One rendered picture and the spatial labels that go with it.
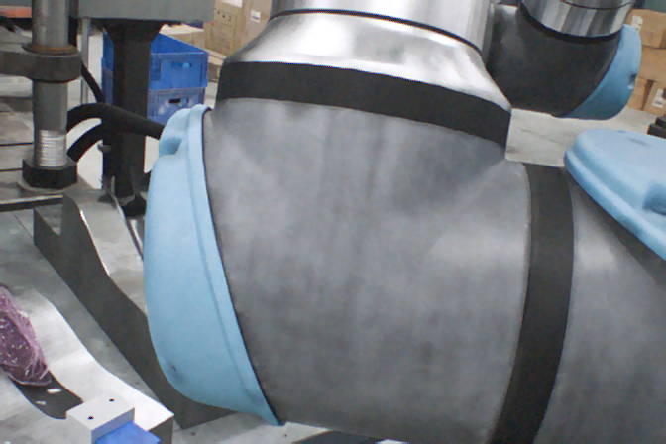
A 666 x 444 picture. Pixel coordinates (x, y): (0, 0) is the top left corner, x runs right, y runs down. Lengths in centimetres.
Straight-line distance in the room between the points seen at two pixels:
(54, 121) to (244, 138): 121
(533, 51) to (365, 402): 37
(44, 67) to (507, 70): 99
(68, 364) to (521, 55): 55
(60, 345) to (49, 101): 68
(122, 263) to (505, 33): 59
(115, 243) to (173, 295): 76
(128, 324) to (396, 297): 72
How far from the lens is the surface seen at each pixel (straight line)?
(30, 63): 144
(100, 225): 104
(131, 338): 95
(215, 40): 629
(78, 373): 86
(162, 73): 461
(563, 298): 26
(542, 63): 59
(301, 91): 26
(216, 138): 28
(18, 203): 147
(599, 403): 28
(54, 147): 149
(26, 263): 121
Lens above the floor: 134
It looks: 22 degrees down
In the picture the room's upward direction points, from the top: 8 degrees clockwise
